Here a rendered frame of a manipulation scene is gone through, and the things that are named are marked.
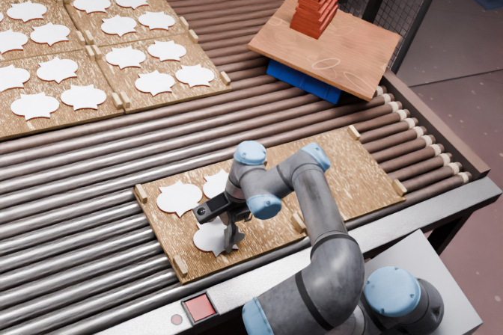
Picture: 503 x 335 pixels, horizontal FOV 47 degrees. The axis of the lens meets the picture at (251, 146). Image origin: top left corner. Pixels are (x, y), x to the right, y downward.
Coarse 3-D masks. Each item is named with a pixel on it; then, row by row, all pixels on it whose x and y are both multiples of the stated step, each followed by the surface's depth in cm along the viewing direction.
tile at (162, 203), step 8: (176, 184) 173; (168, 192) 170; (176, 192) 171; (184, 192) 171; (192, 192) 172; (200, 192) 173; (160, 200) 168; (168, 200) 168; (176, 200) 169; (184, 200) 169; (192, 200) 170; (200, 200) 172; (160, 208) 166; (168, 208) 166; (176, 208) 167; (184, 208) 167; (192, 208) 168
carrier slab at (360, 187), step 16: (288, 144) 197; (304, 144) 199; (320, 144) 200; (336, 144) 202; (352, 144) 204; (272, 160) 190; (336, 160) 196; (352, 160) 198; (368, 160) 200; (336, 176) 191; (352, 176) 192; (368, 176) 194; (384, 176) 196; (336, 192) 186; (352, 192) 187; (368, 192) 189; (384, 192) 190; (288, 208) 178; (352, 208) 183; (368, 208) 184; (384, 208) 187
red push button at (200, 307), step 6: (192, 300) 149; (198, 300) 150; (204, 300) 150; (186, 306) 148; (192, 306) 148; (198, 306) 149; (204, 306) 149; (210, 306) 149; (192, 312) 147; (198, 312) 147; (204, 312) 148; (210, 312) 148; (192, 318) 146; (198, 318) 146
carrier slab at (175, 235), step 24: (216, 168) 182; (168, 216) 166; (192, 216) 167; (288, 216) 175; (168, 240) 160; (192, 240) 162; (264, 240) 167; (288, 240) 168; (192, 264) 156; (216, 264) 158
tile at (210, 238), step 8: (200, 224) 164; (208, 224) 165; (216, 224) 166; (200, 232) 163; (208, 232) 163; (216, 232) 164; (200, 240) 161; (208, 240) 161; (216, 240) 162; (224, 240) 162; (200, 248) 159; (208, 248) 159; (216, 248) 160; (224, 248) 160; (232, 248) 161; (216, 256) 159
